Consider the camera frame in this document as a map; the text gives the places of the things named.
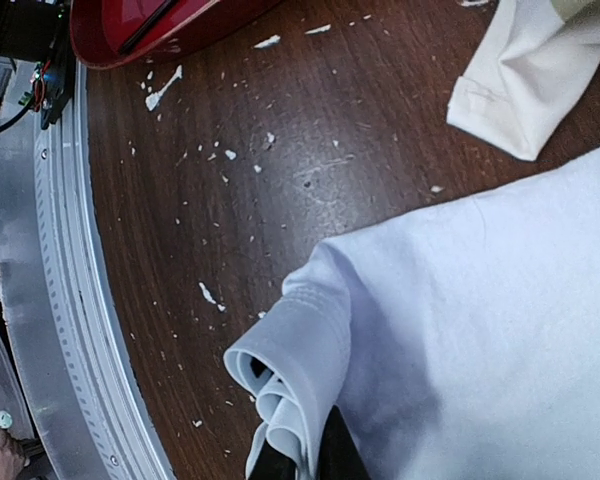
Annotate white black boxer briefs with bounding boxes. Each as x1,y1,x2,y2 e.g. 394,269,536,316
224,148,600,479

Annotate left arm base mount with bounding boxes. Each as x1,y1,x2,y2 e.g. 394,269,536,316
0,1,76,133

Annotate olive green underwear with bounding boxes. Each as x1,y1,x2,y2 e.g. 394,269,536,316
446,1,600,161

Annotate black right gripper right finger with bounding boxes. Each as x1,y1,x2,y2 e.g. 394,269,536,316
318,406,370,480

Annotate aluminium front rail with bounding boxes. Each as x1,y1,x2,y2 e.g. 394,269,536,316
0,66,173,479

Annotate round red tray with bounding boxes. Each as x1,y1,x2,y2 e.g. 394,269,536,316
70,0,279,70

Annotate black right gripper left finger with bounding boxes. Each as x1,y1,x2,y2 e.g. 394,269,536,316
247,424,296,480

